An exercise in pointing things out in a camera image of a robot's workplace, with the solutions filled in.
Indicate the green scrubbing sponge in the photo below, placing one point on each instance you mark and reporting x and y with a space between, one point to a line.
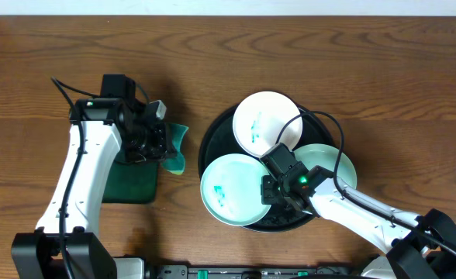
175 164

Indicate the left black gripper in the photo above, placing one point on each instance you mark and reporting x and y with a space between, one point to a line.
163 141

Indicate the rectangular dark green tray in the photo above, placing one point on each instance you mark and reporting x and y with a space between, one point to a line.
131 183

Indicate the white plate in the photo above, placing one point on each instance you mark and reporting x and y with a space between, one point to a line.
265 118

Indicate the round black tray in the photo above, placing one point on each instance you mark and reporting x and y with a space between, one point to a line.
219 140

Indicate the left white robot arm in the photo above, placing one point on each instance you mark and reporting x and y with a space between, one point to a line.
113 127

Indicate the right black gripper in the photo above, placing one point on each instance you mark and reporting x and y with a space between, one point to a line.
268 196

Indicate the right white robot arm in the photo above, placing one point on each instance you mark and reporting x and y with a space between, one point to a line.
413 245

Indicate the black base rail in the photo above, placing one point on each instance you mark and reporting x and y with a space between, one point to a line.
177 271

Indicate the light green plate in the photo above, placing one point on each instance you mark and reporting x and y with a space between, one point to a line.
322 155
231 189

